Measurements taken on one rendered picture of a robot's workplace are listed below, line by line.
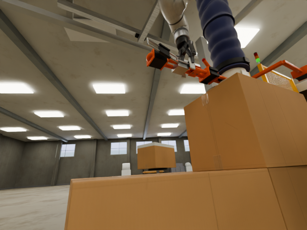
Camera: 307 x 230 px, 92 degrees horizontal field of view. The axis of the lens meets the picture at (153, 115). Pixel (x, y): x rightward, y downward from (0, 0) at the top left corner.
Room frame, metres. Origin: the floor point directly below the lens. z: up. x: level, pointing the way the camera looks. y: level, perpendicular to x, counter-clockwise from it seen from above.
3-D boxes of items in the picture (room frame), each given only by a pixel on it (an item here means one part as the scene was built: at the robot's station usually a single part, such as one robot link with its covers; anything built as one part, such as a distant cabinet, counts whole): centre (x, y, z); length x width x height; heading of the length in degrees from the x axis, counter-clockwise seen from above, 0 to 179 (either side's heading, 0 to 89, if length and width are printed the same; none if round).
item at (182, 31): (0.68, -0.20, 1.30); 0.09 x 0.09 x 0.06
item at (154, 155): (2.79, -0.02, 0.82); 0.60 x 0.40 x 0.40; 142
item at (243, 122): (0.86, -0.56, 0.74); 0.60 x 0.40 x 0.40; 117
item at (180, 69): (0.66, -0.16, 1.07); 0.07 x 0.07 x 0.04; 29
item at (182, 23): (0.67, -0.19, 1.41); 0.13 x 0.11 x 0.16; 151
